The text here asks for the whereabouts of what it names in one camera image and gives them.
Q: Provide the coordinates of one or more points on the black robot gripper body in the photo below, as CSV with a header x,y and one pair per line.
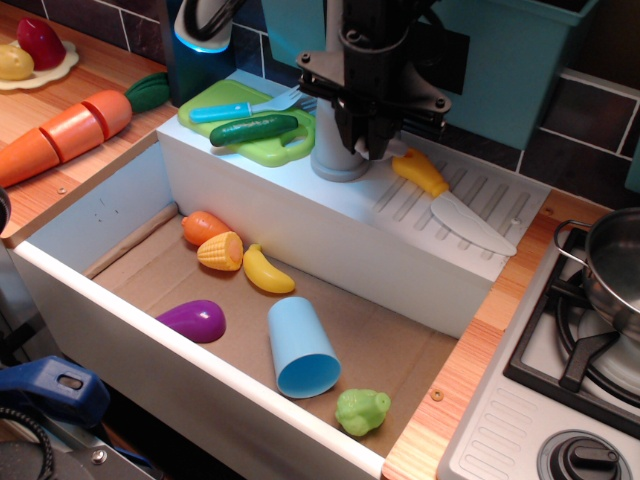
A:
x,y
388,47

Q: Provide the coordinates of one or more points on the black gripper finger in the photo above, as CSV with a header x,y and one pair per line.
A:
x,y
353,120
382,138

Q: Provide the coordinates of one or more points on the grey toy faucet with lever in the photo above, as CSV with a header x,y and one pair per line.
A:
x,y
330,159

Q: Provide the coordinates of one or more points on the green plastic cutting board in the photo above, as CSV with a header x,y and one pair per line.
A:
x,y
271,152

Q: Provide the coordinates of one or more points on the green toy cucumber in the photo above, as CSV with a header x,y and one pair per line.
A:
x,y
251,129

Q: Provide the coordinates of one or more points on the teal plastic bin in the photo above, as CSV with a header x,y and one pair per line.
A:
x,y
499,67

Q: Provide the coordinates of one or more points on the yellow toy banana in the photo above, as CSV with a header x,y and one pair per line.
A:
x,y
263,274

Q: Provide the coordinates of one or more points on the yellow toy corn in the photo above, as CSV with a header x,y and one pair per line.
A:
x,y
223,252

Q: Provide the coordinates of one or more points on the small orange toy carrot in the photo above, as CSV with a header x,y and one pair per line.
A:
x,y
200,226

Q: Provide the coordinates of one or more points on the white toy sink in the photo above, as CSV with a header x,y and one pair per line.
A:
x,y
374,240

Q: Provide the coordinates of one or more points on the light blue plastic cup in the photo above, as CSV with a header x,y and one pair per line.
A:
x,y
305,362

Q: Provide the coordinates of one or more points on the purple toy eggplant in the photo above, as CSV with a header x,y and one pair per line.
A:
x,y
201,321

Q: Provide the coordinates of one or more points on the large orange toy carrot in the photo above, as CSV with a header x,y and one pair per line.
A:
x,y
80,128

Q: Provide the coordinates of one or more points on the steel cooking pot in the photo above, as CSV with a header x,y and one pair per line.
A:
x,y
610,268

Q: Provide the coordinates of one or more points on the light green toy vegetable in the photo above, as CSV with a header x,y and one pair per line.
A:
x,y
359,411

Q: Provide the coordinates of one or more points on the red toy fruit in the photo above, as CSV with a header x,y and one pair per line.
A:
x,y
41,42

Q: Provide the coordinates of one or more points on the cream flower shaped plate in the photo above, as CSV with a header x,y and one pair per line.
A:
x,y
41,78

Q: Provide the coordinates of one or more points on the grey toy stove top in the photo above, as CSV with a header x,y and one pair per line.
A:
x,y
498,437

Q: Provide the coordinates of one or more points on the black stove grate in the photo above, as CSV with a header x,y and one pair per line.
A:
x,y
577,369

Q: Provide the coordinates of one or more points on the yellow toy potato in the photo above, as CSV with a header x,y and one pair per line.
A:
x,y
16,63

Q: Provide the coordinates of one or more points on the black stove knob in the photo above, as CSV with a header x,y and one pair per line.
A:
x,y
580,455

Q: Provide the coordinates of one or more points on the blue clamp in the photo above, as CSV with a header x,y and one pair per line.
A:
x,y
57,388

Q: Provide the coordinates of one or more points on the yellow handled toy knife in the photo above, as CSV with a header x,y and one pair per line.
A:
x,y
416,167

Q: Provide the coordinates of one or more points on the blue handled toy fork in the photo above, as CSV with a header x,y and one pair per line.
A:
x,y
244,109

